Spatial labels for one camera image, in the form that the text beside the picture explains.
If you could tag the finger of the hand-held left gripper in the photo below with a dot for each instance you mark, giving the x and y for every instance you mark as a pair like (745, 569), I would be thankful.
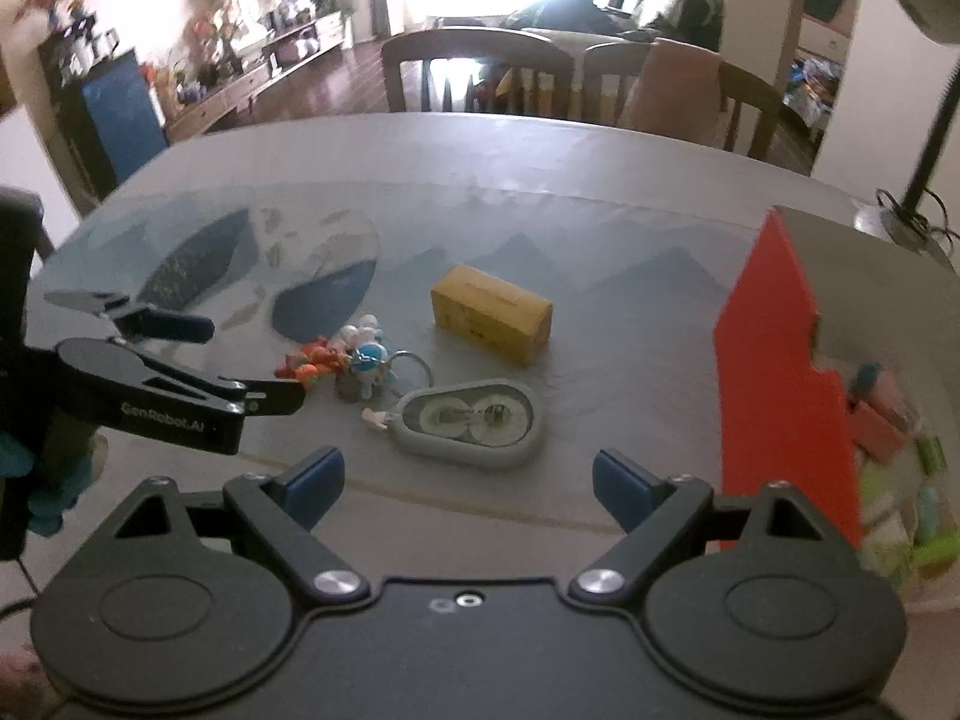
(274, 397)
(172, 326)

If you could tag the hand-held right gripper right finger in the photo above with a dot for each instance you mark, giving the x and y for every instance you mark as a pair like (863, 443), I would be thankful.
(622, 484)

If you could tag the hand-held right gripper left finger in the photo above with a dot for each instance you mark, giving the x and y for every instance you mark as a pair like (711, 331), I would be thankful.
(315, 484)

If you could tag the red box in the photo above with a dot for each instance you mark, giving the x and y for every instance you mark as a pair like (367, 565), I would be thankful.
(780, 390)

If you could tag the red packet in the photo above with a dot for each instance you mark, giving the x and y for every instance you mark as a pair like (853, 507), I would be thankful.
(877, 431)

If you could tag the person's left hand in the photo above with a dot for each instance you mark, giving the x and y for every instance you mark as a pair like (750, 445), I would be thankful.
(52, 506)

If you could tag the grey oval case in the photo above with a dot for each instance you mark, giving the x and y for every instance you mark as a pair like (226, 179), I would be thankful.
(472, 420)

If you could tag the yellow box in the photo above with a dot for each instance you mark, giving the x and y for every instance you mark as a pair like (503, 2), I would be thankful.
(491, 315)

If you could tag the black cabinet with blue panel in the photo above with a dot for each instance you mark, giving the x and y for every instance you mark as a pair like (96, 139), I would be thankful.
(112, 120)

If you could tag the printed tablecloth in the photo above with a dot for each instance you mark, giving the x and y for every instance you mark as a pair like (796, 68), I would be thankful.
(600, 240)

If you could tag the wooden media console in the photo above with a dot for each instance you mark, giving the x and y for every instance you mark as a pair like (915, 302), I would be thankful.
(255, 75)

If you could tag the flower vase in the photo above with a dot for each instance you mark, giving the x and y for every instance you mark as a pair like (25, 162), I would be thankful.
(49, 0)

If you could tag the pink cloth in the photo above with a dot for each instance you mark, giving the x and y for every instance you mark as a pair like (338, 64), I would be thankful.
(675, 90)

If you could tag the dark wooden chair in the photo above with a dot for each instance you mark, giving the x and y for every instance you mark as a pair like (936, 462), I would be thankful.
(480, 52)
(754, 101)
(611, 75)

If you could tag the black desk lamp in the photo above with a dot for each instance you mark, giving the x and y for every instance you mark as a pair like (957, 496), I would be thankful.
(930, 150)

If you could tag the sofa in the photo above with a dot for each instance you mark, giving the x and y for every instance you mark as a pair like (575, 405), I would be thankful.
(637, 4)

